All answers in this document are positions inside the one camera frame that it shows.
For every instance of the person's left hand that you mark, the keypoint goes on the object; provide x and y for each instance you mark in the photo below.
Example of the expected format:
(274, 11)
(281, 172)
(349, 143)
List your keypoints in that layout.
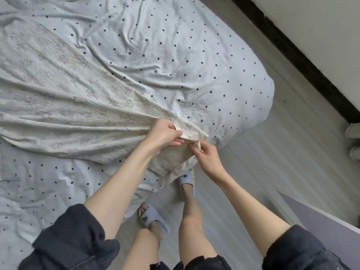
(160, 135)

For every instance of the person's right hand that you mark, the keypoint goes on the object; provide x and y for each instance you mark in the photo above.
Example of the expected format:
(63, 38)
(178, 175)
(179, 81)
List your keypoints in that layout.
(209, 160)

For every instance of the beige textured pajama pants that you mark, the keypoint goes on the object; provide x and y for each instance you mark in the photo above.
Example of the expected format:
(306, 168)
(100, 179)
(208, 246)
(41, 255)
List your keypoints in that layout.
(67, 104)

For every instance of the grey wooden wardrobe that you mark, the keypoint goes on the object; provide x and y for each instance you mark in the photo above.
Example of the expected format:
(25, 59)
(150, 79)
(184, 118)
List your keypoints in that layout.
(326, 227)

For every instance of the person's left forearm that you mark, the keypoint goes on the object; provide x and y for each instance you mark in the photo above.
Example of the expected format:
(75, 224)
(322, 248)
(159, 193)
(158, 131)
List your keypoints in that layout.
(121, 188)

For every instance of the person's right forearm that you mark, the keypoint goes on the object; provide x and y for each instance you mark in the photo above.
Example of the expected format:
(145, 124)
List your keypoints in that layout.
(253, 213)

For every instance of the person's lower leg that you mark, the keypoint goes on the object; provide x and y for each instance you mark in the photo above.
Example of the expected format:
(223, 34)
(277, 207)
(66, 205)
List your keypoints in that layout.
(143, 247)
(194, 227)

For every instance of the white dotted bed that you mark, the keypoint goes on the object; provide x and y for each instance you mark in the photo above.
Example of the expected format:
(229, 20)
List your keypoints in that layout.
(169, 42)

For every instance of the person's dark shorts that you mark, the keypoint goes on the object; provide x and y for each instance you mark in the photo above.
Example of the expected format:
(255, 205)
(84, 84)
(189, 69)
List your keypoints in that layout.
(191, 264)

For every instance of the person's black right sleeve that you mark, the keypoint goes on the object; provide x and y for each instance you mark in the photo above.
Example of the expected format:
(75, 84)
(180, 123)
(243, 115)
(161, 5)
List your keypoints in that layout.
(304, 250)

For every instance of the person's black sleeve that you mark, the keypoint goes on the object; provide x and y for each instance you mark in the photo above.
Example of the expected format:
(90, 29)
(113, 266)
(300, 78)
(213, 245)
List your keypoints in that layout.
(304, 250)
(73, 241)

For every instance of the person's black left sleeve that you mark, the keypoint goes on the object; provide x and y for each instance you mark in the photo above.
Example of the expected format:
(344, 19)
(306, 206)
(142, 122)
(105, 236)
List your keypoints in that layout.
(73, 241)

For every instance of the white slipper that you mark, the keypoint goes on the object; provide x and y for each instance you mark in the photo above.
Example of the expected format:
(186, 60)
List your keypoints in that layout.
(152, 216)
(187, 181)

